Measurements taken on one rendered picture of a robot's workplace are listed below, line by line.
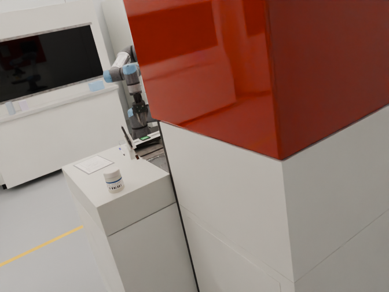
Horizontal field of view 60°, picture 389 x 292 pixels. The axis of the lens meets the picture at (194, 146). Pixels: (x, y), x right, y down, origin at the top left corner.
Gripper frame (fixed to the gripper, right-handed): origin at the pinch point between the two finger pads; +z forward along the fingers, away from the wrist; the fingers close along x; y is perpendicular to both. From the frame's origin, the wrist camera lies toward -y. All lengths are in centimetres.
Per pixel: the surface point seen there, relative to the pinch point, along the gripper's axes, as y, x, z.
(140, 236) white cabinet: 65, -16, 32
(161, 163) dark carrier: 27.8, 3.3, 16.0
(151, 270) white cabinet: 65, -15, 52
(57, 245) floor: -72, -95, 105
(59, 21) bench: -276, -60, -76
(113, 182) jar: 62, -20, 5
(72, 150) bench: -243, -90, 79
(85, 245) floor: -58, -69, 105
